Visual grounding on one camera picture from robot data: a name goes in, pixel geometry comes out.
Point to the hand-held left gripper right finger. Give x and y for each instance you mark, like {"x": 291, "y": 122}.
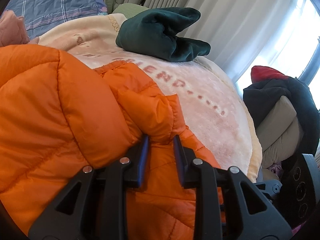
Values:
{"x": 178, "y": 155}

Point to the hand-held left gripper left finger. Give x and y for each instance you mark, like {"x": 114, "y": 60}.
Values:
{"x": 144, "y": 155}

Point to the orange puffer jacket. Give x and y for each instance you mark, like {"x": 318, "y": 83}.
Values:
{"x": 62, "y": 117}

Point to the cream pink plush blanket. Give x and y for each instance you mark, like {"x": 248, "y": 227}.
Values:
{"x": 212, "y": 130}

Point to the beige armchair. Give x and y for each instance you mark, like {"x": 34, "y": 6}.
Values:
{"x": 277, "y": 127}

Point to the black garment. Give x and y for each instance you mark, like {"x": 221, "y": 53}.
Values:
{"x": 270, "y": 90}

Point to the red cloth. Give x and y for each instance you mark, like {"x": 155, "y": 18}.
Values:
{"x": 267, "y": 73}

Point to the dark teal garment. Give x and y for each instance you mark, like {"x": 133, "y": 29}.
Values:
{"x": 155, "y": 35}

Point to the green pillow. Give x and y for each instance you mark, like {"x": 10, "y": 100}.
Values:
{"x": 130, "y": 9}

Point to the white sheer curtain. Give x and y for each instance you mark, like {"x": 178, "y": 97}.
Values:
{"x": 282, "y": 35}

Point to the blue plaid pillow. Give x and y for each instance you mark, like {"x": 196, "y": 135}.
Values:
{"x": 57, "y": 2}

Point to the pink garment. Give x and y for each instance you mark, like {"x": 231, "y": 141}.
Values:
{"x": 12, "y": 27}

